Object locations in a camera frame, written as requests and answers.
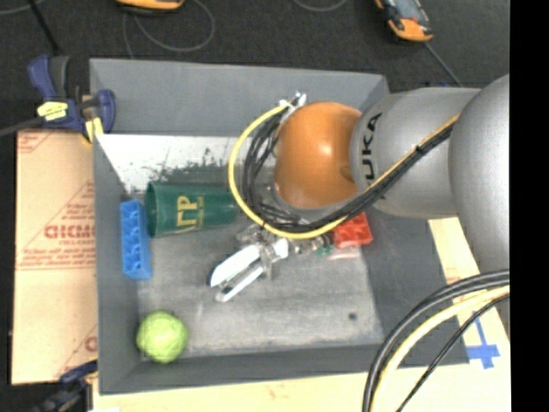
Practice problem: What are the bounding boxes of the brown cardboard board red print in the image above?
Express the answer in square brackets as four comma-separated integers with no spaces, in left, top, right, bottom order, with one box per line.
[9,128,100,386]

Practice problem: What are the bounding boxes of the grey metal bin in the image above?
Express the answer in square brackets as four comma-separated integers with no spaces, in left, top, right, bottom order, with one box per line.
[88,57,469,395]

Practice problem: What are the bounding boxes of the blue toy building block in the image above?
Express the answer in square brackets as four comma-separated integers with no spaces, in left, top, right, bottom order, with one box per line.
[119,199,154,282]

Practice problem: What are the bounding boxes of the red toy building block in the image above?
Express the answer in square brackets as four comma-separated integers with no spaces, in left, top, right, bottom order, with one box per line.
[333,211,374,250]

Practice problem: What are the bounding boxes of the dark green cup yellow print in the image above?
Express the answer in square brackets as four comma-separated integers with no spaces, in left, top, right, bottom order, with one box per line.
[144,180,238,239]

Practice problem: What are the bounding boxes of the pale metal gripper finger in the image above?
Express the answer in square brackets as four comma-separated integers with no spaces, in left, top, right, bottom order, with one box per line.
[214,263,267,304]
[208,238,290,288]

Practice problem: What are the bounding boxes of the light green ball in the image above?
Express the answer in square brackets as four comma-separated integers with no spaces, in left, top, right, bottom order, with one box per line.
[136,309,190,365]

